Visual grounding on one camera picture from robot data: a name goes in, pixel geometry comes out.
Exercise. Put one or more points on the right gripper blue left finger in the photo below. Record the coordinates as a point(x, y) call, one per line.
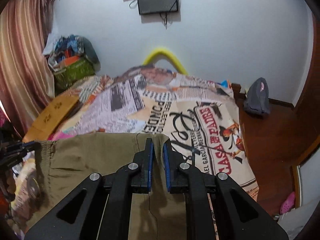
point(100, 206)

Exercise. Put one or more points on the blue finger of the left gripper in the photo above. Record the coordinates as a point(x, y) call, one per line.
point(21, 148)

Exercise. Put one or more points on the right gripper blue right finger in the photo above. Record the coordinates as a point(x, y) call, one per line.
point(216, 206)

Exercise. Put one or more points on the wooden lap desk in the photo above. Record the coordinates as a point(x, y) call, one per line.
point(46, 123)

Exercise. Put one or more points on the pink folded garment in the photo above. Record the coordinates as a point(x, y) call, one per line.
point(59, 135)

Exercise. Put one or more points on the pink slipper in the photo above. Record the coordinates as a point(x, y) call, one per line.
point(288, 204)

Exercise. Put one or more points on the newspaper print bedspread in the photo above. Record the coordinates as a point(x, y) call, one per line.
point(199, 117)

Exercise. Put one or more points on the pile of clothes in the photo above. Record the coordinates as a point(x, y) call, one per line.
point(62, 51)

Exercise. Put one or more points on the grey backpack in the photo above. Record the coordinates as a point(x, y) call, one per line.
point(257, 100)

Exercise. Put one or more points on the pink striped curtain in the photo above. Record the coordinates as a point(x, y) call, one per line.
point(27, 83)

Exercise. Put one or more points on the yellow foam tube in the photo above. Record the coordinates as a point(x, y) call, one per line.
point(164, 53)

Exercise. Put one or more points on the small black wall monitor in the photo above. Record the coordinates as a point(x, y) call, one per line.
point(146, 7)

